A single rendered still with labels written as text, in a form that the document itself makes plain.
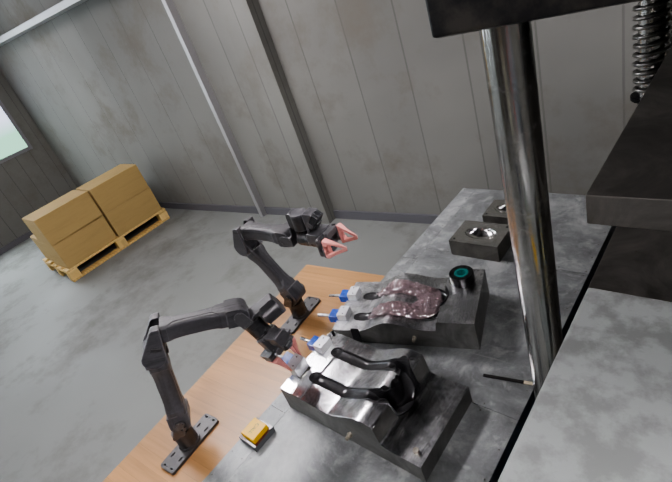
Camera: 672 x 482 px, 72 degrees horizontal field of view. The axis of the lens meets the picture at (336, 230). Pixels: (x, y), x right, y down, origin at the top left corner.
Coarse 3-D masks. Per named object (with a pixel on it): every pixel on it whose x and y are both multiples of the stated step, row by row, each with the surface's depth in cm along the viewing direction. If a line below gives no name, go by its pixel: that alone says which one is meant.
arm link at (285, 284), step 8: (248, 240) 172; (256, 240) 174; (248, 248) 170; (256, 248) 173; (264, 248) 174; (248, 256) 174; (256, 256) 172; (264, 256) 173; (264, 264) 173; (272, 264) 174; (264, 272) 176; (272, 272) 173; (280, 272) 174; (272, 280) 176; (280, 280) 173; (288, 280) 175; (296, 280) 176; (280, 288) 175; (288, 288) 173; (296, 288) 175; (304, 288) 177; (296, 296) 174
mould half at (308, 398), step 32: (352, 352) 146; (384, 352) 140; (416, 352) 131; (288, 384) 142; (352, 384) 135; (384, 384) 125; (448, 384) 128; (320, 416) 134; (352, 416) 120; (384, 416) 119; (416, 416) 122; (448, 416) 119; (384, 448) 117
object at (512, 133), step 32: (480, 32) 56; (512, 32) 54; (512, 64) 56; (512, 96) 58; (512, 128) 60; (512, 160) 62; (544, 160) 63; (512, 192) 65; (544, 192) 65; (512, 224) 69; (544, 224) 67; (544, 256) 69; (544, 288) 72; (544, 320) 76; (544, 352) 79
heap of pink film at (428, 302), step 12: (384, 288) 167; (396, 288) 161; (408, 288) 160; (420, 288) 161; (432, 288) 160; (420, 300) 155; (432, 300) 153; (372, 312) 159; (384, 312) 154; (396, 312) 152; (408, 312) 152; (420, 312) 151; (432, 312) 150
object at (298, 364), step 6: (276, 354) 148; (288, 354) 146; (294, 354) 144; (288, 360) 144; (294, 360) 142; (300, 360) 142; (294, 366) 141; (300, 366) 142; (306, 366) 145; (294, 372) 142; (300, 372) 143
